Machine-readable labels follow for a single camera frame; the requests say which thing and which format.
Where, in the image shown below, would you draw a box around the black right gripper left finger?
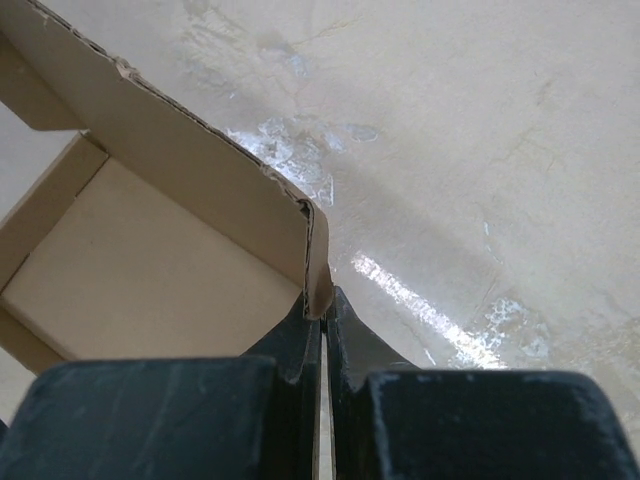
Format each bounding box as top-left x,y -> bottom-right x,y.
1,296 -> 321,479

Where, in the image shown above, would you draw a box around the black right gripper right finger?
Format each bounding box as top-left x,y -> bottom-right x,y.
324,290 -> 639,479

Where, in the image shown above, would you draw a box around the brown cardboard box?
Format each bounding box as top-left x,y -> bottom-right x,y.
1,1 -> 333,373

